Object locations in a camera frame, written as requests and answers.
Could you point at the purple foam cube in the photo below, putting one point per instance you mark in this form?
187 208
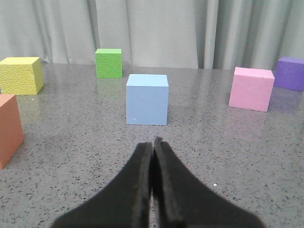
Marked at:
289 73

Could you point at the yellow foam cube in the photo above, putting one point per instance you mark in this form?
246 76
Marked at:
21 75

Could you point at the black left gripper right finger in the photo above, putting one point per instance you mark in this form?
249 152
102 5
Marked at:
185 202

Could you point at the light blue foam cube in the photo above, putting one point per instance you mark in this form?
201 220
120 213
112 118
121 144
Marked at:
147 99

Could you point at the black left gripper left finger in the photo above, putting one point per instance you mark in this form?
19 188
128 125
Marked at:
123 203

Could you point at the grey curtain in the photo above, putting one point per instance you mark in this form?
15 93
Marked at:
219 34

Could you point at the orange-red foam cube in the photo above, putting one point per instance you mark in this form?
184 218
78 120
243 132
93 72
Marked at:
11 132

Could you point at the pink foam cube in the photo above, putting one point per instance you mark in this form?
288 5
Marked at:
251 89

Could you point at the green foam cube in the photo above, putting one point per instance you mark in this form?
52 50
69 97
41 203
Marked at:
109 63

